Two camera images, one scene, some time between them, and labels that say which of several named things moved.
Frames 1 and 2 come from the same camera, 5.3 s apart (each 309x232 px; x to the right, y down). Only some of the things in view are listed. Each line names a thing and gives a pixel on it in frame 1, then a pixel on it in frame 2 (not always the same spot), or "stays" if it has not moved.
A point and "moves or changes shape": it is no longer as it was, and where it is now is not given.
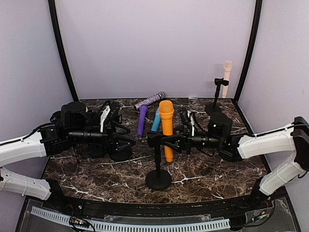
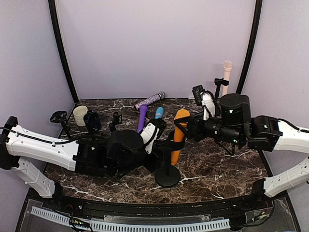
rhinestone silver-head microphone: x=161 y=95 stays
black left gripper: x=105 y=140 -> x=160 y=157
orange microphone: x=166 y=109 -> x=178 y=136
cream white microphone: x=227 y=66 stays
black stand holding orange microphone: x=158 y=180 moves or changes shape
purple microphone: x=143 y=110 stays
